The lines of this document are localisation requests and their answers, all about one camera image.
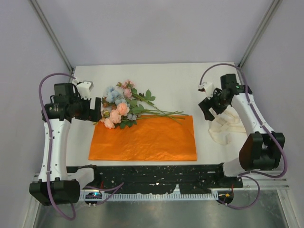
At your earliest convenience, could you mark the white slotted cable duct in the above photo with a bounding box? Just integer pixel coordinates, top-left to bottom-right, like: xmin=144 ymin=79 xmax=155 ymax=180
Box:
xmin=79 ymin=191 xmax=218 ymax=202

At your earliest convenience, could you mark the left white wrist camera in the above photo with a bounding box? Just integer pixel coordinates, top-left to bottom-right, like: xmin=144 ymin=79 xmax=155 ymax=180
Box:
xmin=72 ymin=78 xmax=94 ymax=100

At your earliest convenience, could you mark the aluminium frame post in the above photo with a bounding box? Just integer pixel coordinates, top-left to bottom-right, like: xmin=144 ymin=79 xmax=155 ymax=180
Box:
xmin=28 ymin=0 xmax=74 ymax=73
xmin=237 ymin=0 xmax=283 ymax=68

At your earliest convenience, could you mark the left aluminium frame post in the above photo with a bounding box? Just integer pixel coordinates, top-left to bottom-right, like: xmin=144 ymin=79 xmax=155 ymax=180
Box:
xmin=28 ymin=0 xmax=74 ymax=73

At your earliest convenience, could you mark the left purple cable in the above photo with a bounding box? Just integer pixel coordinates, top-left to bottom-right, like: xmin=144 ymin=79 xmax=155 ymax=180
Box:
xmin=38 ymin=72 xmax=77 ymax=221

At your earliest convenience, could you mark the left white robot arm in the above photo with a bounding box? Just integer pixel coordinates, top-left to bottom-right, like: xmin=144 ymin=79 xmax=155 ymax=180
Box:
xmin=29 ymin=81 xmax=102 ymax=206

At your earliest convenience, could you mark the cream ribbon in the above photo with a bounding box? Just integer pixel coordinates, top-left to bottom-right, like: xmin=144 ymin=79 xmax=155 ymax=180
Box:
xmin=208 ymin=106 xmax=246 ymax=146

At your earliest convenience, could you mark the right aluminium frame post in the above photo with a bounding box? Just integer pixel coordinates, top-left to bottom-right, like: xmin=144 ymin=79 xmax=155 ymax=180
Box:
xmin=237 ymin=0 xmax=283 ymax=68

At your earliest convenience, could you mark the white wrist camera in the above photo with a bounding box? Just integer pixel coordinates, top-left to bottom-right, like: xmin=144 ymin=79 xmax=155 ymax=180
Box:
xmin=198 ymin=82 xmax=215 ymax=98
xmin=72 ymin=78 xmax=94 ymax=100

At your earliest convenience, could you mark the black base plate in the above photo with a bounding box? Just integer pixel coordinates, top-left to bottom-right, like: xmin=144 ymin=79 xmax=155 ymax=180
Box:
xmin=64 ymin=163 xmax=245 ymax=194

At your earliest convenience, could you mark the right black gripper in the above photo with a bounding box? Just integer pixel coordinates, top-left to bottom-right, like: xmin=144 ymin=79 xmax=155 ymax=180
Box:
xmin=199 ymin=88 xmax=229 ymax=121

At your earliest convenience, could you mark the orange wrapping paper sheet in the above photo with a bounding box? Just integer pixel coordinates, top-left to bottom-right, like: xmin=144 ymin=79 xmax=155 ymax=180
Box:
xmin=88 ymin=115 xmax=197 ymax=162

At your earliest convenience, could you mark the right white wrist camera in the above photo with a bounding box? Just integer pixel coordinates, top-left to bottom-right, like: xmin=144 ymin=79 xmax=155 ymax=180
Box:
xmin=198 ymin=82 xmax=215 ymax=98

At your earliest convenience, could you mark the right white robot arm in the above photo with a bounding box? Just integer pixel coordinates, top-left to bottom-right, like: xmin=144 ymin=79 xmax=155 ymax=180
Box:
xmin=199 ymin=74 xmax=285 ymax=187

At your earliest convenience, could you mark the fake flower bouquet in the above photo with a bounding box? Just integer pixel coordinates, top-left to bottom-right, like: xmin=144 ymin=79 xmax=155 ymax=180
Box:
xmin=94 ymin=80 xmax=187 ymax=129

